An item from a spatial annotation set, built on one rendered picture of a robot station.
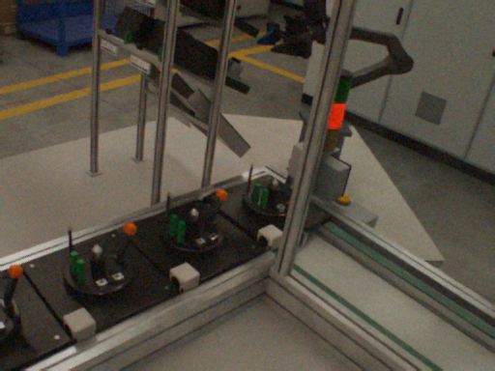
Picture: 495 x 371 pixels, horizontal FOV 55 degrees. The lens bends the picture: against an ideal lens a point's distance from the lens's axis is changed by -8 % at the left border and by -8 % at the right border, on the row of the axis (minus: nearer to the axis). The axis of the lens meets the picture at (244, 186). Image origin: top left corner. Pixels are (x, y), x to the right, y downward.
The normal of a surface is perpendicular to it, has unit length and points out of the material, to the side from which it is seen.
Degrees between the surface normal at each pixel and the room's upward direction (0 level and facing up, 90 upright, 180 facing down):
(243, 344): 0
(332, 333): 90
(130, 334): 0
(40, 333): 0
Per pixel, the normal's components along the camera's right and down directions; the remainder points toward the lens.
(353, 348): -0.72, 0.26
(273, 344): 0.15, -0.85
